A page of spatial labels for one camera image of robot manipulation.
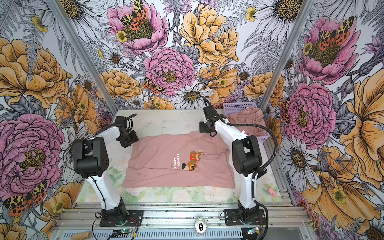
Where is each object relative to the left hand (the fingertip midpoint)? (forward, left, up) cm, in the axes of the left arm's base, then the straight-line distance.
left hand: (135, 144), depth 99 cm
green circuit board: (-47, -3, -5) cm, 47 cm away
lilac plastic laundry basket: (+31, -67, +2) cm, 74 cm away
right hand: (+4, -45, +7) cm, 45 cm away
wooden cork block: (-48, +12, 0) cm, 50 cm away
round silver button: (-47, -41, +12) cm, 63 cm away
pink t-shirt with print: (-10, -40, -1) cm, 42 cm away
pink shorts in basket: (+20, -80, +5) cm, 83 cm away
